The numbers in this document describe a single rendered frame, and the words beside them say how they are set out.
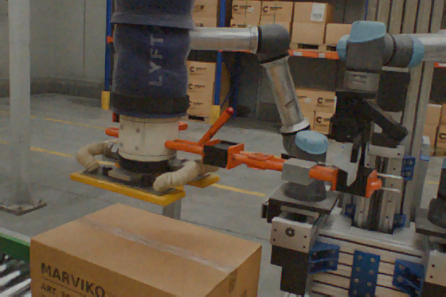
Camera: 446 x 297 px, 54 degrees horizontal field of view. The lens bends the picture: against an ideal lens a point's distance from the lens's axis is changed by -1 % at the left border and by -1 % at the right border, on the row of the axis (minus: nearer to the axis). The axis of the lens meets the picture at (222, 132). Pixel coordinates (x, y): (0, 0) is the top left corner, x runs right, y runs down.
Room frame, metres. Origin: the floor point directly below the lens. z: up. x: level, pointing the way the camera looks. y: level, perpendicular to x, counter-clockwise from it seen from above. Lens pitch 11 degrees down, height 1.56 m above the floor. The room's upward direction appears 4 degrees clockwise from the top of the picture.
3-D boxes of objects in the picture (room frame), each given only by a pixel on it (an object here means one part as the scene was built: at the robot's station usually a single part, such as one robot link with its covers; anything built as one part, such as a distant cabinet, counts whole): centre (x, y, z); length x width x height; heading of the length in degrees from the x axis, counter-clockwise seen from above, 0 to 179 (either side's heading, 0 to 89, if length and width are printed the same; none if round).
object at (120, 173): (1.27, 0.22, 1.21); 0.34 x 0.25 x 0.06; 62
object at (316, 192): (1.58, -0.33, 1.09); 0.15 x 0.15 x 0.10
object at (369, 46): (1.00, -0.31, 1.58); 0.09 x 0.08 x 0.11; 117
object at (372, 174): (0.98, -0.31, 1.28); 0.08 x 0.07 x 0.05; 62
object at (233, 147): (1.15, -0.01, 1.28); 0.10 x 0.08 x 0.06; 152
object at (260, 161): (1.28, -0.01, 1.28); 0.93 x 0.30 x 0.04; 62
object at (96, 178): (1.19, 0.26, 1.17); 0.34 x 0.10 x 0.05; 62
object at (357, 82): (1.00, -0.30, 1.50); 0.08 x 0.08 x 0.05
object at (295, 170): (1.05, -0.20, 1.27); 0.07 x 0.07 x 0.04; 62
